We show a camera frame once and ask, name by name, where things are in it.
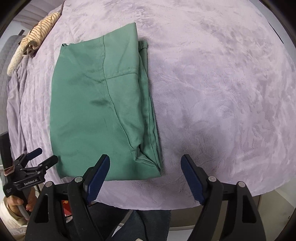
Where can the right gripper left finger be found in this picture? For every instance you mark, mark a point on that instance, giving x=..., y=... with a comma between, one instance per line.
x=48, y=221

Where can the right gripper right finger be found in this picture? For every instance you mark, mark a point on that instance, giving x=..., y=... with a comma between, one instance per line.
x=242, y=220

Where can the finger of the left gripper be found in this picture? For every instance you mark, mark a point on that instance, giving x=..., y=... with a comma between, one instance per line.
x=33, y=154
x=47, y=164

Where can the green work jacket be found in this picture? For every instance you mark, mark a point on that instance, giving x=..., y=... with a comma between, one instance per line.
x=101, y=104

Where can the person left hand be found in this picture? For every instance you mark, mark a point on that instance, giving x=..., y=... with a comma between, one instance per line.
x=14, y=202

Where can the beige striped cloth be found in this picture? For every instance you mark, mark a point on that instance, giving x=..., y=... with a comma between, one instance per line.
x=33, y=40

